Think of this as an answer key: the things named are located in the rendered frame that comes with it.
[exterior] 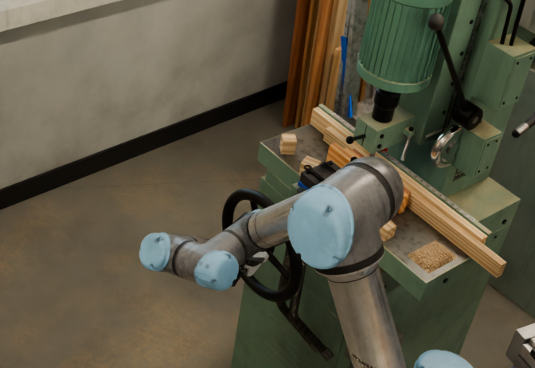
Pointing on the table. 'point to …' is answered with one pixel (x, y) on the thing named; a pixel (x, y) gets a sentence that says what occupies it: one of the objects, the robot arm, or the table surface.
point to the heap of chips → (432, 256)
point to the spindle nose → (384, 105)
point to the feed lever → (471, 114)
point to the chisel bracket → (383, 130)
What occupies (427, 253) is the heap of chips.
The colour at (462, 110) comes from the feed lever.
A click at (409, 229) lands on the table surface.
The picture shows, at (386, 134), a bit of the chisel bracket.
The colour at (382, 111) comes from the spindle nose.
